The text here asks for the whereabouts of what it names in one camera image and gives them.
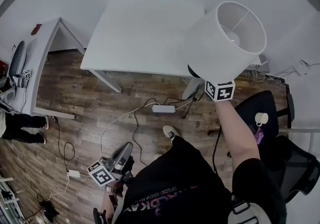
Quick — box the white shelf rack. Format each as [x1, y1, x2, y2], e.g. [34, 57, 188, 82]
[0, 174, 26, 224]

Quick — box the white side desk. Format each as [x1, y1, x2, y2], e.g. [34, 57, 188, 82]
[0, 16, 87, 121]

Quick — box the white table surface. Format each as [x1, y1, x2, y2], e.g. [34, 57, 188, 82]
[79, 1, 262, 94]

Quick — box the metal wristwatch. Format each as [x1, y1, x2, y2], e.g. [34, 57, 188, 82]
[104, 184, 124, 193]

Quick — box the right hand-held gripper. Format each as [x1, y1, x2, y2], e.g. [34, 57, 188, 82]
[204, 79, 236, 103]

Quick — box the white floor cable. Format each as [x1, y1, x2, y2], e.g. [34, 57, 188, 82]
[48, 97, 195, 200]

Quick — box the red small object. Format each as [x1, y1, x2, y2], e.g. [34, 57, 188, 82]
[30, 23, 43, 36]

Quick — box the white shade table lamp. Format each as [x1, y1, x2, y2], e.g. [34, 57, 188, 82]
[183, 0, 268, 80]

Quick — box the person's left forearm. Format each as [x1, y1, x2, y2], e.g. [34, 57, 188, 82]
[101, 187, 126, 221]

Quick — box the black floor cable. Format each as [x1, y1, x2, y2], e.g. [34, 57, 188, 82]
[132, 96, 201, 167]

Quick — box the grey power strip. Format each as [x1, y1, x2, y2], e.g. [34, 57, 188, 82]
[152, 104, 176, 114]

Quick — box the white wall power strip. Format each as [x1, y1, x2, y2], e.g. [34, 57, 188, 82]
[297, 59, 312, 77]

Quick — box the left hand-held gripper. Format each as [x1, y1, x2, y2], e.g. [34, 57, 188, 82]
[87, 142, 136, 188]

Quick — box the black office chair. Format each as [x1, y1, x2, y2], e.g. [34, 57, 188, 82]
[226, 90, 320, 204]

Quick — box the person's black clothing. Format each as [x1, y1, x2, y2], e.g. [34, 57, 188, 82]
[121, 134, 288, 224]

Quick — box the purple small item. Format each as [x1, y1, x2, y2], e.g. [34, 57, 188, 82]
[254, 127, 266, 144]

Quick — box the black cable bundle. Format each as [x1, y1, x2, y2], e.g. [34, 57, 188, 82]
[29, 180, 60, 220]

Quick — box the person's right forearm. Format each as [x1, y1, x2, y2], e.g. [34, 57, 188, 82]
[214, 97, 261, 169]

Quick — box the grey flat device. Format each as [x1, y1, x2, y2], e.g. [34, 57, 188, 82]
[249, 54, 271, 73]

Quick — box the white cup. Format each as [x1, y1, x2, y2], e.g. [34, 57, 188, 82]
[254, 112, 269, 127]

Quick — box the spare grey hand-held gripper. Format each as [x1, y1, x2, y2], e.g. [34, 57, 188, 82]
[0, 40, 32, 104]

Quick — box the white power adapter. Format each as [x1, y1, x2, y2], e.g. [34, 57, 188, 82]
[67, 169, 82, 179]

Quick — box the tangle of thin cables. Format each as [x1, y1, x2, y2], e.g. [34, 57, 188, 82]
[242, 63, 301, 84]

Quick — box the black lamp cord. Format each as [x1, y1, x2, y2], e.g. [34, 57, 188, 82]
[211, 125, 224, 175]

